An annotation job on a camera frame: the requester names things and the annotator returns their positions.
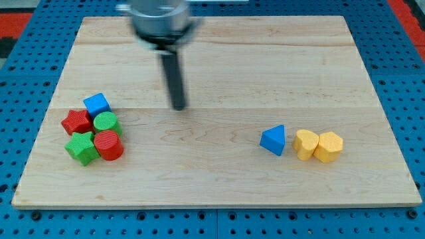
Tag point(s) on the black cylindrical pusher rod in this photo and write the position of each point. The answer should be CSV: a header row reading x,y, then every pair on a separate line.
x,y
174,80

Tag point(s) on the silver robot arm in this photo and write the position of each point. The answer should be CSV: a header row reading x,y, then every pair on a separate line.
x,y
164,26

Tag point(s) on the yellow heart block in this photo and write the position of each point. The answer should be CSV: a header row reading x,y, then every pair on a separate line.
x,y
305,143

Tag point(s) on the yellow hexagon block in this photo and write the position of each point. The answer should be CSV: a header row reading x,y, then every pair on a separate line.
x,y
329,147

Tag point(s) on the wooden board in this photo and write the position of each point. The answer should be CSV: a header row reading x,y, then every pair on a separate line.
x,y
243,75

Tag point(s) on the blue cube block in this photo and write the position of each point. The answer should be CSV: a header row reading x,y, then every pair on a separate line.
x,y
96,104

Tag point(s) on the green cylinder block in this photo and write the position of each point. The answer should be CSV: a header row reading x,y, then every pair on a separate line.
x,y
107,121

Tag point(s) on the red cylinder block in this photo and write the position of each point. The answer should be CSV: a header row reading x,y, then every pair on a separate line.
x,y
109,145

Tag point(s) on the red star block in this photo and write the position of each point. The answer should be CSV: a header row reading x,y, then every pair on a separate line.
x,y
77,122

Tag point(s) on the green star block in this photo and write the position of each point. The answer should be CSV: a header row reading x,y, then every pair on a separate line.
x,y
81,148

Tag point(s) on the blue triangle block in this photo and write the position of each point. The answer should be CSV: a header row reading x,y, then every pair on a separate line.
x,y
274,139

